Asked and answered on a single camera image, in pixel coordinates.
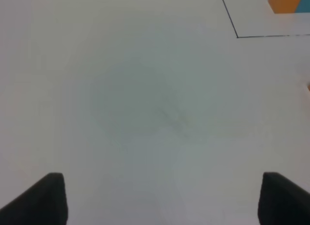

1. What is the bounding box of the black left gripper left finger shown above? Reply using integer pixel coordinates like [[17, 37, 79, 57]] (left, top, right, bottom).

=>
[[0, 173, 68, 225]]

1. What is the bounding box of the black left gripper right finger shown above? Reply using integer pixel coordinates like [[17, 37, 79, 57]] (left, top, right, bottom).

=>
[[258, 172, 310, 225]]

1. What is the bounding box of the template orange block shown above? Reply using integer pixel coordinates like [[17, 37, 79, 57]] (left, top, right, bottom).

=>
[[268, 0, 301, 14]]

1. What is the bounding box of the template blue block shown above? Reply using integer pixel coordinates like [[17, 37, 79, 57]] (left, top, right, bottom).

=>
[[295, 0, 310, 13]]

